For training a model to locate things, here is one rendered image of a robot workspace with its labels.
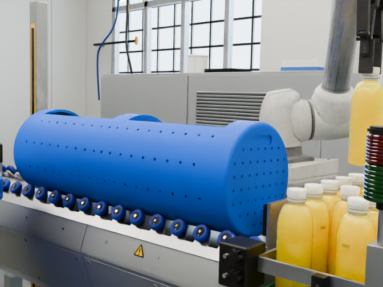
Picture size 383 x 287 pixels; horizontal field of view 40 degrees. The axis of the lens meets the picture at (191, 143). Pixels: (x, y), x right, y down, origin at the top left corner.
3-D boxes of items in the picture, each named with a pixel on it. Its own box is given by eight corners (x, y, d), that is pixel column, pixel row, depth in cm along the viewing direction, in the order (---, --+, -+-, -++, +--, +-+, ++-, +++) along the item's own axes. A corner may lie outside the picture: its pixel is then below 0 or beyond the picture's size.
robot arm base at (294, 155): (276, 157, 215) (275, 144, 214) (316, 160, 196) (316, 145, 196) (241, 162, 205) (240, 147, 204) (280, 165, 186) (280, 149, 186)
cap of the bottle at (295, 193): (308, 196, 106) (308, 188, 106) (304, 200, 103) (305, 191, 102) (288, 195, 108) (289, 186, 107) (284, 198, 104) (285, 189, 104)
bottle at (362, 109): (370, 168, 109) (377, 73, 108) (341, 163, 115) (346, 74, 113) (388, 165, 114) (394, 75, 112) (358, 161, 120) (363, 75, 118)
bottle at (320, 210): (285, 278, 114) (289, 189, 112) (312, 274, 117) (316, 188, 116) (306, 289, 108) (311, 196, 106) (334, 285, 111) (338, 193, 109)
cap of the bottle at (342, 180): (342, 183, 125) (343, 175, 124) (355, 185, 121) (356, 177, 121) (331, 184, 123) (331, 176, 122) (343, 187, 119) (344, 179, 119)
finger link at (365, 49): (371, 31, 109) (365, 29, 107) (369, 56, 110) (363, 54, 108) (363, 32, 110) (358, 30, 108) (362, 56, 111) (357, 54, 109)
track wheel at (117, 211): (118, 205, 148) (114, 202, 147) (129, 208, 145) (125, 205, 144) (111, 220, 146) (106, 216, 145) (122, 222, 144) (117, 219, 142)
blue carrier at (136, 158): (80, 186, 195) (83, 110, 193) (286, 229, 138) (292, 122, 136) (11, 193, 173) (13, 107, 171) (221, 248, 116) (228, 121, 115)
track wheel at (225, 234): (224, 230, 124) (220, 226, 123) (240, 234, 121) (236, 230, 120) (216, 247, 122) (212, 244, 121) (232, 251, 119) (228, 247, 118)
